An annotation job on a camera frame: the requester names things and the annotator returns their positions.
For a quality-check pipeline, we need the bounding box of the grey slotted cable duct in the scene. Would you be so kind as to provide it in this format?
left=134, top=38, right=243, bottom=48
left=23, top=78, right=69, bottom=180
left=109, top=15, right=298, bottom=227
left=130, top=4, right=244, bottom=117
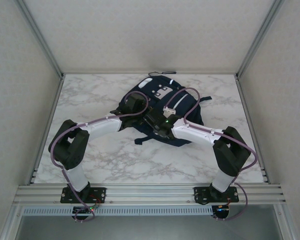
left=22, top=206, right=213, bottom=216

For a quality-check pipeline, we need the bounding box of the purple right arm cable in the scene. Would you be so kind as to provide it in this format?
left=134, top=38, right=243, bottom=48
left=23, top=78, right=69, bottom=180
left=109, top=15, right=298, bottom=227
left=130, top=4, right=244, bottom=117
left=163, top=87, right=260, bottom=222

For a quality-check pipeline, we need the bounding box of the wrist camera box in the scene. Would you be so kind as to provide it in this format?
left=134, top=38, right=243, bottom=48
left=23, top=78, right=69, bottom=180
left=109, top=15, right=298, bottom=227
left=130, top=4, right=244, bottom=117
left=144, top=106, right=178, bottom=129
left=125, top=92, right=148, bottom=115

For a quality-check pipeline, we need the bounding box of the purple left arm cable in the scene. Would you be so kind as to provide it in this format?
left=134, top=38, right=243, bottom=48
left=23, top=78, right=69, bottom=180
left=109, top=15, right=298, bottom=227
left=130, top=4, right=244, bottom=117
left=50, top=91, right=150, bottom=223

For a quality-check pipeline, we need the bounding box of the black controller board with LEDs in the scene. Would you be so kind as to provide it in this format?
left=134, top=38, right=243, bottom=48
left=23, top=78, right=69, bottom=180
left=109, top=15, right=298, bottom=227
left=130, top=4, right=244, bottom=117
left=72, top=205, right=101, bottom=216
left=214, top=204, right=232, bottom=216

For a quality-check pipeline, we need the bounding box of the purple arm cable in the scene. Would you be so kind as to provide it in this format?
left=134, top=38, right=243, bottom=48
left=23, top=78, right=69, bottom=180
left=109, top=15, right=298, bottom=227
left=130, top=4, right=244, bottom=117
left=50, top=91, right=150, bottom=223
left=163, top=87, right=260, bottom=222

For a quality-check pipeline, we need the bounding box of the aluminium front frame rail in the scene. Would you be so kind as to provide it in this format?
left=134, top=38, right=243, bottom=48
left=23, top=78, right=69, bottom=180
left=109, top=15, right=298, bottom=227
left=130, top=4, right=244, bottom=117
left=13, top=184, right=287, bottom=206

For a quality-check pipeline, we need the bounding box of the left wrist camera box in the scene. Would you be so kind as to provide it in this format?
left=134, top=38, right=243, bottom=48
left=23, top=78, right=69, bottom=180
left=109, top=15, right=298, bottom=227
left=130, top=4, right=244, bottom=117
left=125, top=92, right=148, bottom=115

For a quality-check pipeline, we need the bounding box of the aluminium frame post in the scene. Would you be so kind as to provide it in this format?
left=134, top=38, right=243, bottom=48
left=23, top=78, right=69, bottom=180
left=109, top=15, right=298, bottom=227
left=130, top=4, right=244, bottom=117
left=234, top=0, right=286, bottom=80
left=14, top=0, right=66, bottom=79

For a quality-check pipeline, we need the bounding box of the aluminium frame leg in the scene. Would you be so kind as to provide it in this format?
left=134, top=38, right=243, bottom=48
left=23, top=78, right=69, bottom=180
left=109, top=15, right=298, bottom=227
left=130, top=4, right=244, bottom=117
left=274, top=204, right=300, bottom=240
left=0, top=207, right=25, bottom=240

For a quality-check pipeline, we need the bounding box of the navy blue backpack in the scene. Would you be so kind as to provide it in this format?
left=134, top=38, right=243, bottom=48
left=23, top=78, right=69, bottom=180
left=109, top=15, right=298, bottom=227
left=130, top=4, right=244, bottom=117
left=122, top=71, right=213, bottom=148

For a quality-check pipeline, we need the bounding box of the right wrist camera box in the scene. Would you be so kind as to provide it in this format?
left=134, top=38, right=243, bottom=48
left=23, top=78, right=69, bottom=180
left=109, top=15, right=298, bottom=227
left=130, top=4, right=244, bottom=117
left=144, top=106, right=178, bottom=129

